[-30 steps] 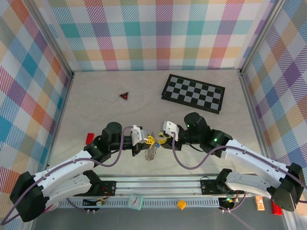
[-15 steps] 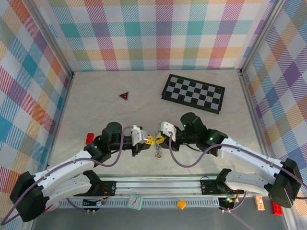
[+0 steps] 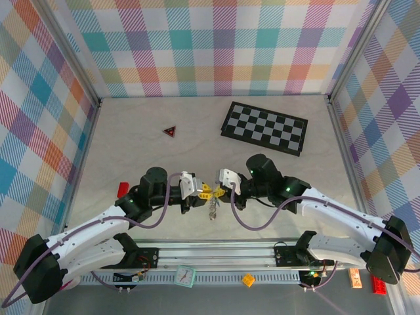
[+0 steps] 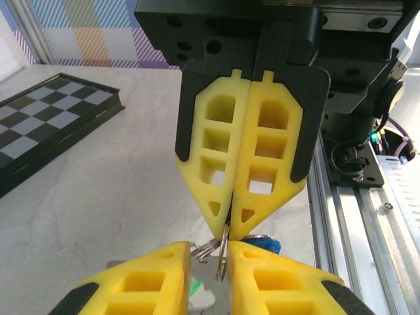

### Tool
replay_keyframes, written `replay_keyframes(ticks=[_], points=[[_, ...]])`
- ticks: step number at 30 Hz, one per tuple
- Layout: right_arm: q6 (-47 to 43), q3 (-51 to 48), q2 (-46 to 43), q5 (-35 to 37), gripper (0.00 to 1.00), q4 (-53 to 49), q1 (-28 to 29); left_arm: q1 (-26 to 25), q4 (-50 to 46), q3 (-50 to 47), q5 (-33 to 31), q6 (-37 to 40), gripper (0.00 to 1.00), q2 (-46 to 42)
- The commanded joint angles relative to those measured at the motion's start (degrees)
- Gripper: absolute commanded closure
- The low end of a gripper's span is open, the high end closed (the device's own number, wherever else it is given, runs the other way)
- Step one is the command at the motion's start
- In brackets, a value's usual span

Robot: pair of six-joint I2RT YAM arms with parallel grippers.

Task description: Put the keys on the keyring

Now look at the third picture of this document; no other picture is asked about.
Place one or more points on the clear plastic bag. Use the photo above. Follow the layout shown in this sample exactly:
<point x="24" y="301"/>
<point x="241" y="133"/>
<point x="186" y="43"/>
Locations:
<point x="214" y="209"/>

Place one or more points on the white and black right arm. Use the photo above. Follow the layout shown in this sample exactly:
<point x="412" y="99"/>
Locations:
<point x="338" y="213"/>

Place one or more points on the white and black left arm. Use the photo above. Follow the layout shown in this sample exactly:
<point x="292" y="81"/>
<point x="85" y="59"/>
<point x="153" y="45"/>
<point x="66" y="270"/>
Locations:
<point x="88" y="229"/>

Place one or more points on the small red block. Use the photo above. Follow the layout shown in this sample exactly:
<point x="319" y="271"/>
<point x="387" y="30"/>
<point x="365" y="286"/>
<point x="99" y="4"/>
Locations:
<point x="123" y="188"/>

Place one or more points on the black and grey chessboard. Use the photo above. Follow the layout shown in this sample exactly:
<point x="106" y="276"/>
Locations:
<point x="262" y="128"/>

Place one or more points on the red triangular piece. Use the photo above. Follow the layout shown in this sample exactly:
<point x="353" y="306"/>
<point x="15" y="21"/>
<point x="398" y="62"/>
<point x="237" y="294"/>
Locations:
<point x="170" y="131"/>

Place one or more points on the small teal clock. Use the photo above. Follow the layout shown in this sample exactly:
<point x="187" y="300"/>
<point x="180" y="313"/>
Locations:
<point x="186" y="275"/>

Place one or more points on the orange toy brick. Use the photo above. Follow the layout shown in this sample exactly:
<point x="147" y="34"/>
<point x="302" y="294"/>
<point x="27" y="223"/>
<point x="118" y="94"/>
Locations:
<point x="248" y="279"/>

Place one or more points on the small left connector board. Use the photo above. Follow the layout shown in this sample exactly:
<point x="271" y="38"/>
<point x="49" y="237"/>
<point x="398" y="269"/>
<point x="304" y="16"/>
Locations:
<point x="137" y="278"/>

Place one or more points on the small connector board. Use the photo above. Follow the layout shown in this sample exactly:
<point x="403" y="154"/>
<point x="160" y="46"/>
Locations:
<point x="313" y="274"/>
<point x="137" y="278"/>

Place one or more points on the small right connector board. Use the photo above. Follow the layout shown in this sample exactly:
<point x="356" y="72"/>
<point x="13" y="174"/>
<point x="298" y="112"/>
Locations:
<point x="313" y="274"/>

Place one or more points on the printed wooden block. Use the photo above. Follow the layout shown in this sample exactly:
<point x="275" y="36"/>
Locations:
<point x="355" y="278"/>

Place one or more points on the red toy brick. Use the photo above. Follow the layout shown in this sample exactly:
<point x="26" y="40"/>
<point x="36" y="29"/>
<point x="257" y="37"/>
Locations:
<point x="380" y="288"/>

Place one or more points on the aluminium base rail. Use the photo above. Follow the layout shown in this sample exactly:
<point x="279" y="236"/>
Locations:
<point x="213" y="254"/>

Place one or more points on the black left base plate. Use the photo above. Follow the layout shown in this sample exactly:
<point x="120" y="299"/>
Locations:
<point x="148" y="257"/>

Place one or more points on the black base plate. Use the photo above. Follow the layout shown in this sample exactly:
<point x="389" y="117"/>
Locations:
<point x="285" y="256"/>
<point x="148" y="257"/>

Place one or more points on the aluminium left floor rail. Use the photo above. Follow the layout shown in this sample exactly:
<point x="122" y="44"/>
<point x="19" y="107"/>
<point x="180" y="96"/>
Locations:
<point x="86" y="141"/>

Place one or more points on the aluminium floor rail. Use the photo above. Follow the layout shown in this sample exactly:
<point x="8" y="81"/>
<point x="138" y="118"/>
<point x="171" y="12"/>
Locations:
<point x="347" y="147"/>
<point x="86" y="141"/>

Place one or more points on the aluminium right floor rail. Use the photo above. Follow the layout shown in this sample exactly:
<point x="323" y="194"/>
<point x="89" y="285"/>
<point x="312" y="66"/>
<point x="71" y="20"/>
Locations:
<point x="347" y="147"/>

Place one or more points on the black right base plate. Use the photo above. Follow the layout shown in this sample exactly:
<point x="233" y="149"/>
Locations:
<point x="285" y="256"/>

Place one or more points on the aluminium left corner post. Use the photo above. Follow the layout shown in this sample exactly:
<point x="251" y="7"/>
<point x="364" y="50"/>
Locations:
<point x="75" y="55"/>

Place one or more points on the aluminium corner post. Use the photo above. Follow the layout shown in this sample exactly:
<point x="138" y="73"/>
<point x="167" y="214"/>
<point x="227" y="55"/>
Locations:
<point x="358" y="49"/>
<point x="75" y="55"/>

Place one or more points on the aluminium right corner post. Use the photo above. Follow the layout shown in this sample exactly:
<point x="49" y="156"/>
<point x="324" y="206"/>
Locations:
<point x="358" y="49"/>

